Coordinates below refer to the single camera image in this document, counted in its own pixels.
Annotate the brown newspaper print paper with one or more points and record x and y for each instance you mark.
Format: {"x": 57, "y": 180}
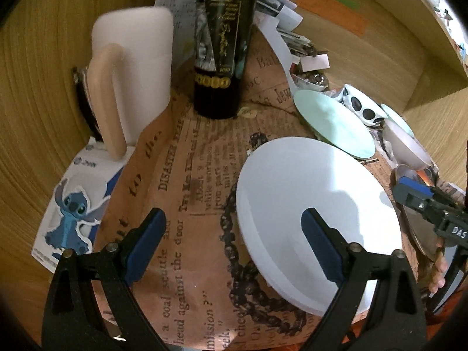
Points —
{"x": 201, "y": 289}

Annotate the Stitch cartoon sticker sheet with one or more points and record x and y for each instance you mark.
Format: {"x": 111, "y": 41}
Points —
{"x": 78, "y": 204}

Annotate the white folded card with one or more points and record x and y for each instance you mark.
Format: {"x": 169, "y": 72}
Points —
{"x": 312, "y": 63}

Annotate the handwritten paper note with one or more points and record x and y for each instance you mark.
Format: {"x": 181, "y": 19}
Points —
{"x": 184, "y": 14}

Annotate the white loose paper sheet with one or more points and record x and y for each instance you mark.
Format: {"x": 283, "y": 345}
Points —
{"x": 268, "y": 25}

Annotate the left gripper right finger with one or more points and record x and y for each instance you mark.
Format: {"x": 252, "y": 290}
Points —
{"x": 326, "y": 243}

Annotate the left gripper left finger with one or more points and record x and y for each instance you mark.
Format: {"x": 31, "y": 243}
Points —
{"x": 148, "y": 236}

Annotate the small bowl of beads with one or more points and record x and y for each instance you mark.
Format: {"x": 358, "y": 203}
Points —
{"x": 309, "y": 80}

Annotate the person's right hand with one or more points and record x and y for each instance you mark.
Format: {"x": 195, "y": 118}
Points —
{"x": 439, "y": 268}

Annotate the white deep bowl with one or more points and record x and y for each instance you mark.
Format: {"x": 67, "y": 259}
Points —
{"x": 405, "y": 148}

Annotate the large white plate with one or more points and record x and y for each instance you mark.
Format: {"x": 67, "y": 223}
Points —
{"x": 292, "y": 193}

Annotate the mint green plate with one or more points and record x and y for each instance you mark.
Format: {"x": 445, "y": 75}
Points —
{"x": 335, "y": 123}

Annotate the white mug beige handle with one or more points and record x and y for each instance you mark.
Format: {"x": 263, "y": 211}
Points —
{"x": 129, "y": 75}

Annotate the dark wine bottle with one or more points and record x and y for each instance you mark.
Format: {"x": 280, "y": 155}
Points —
{"x": 222, "y": 37}

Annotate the black dotted white bowl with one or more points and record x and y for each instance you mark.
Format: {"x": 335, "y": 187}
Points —
{"x": 367, "y": 110}

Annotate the orange sticky note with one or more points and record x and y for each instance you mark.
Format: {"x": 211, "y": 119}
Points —
{"x": 337, "y": 13}

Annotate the stack of papers and books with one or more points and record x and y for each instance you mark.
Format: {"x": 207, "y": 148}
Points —
{"x": 288, "y": 20}

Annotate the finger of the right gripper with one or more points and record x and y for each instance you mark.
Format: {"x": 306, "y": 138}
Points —
{"x": 406, "y": 189}

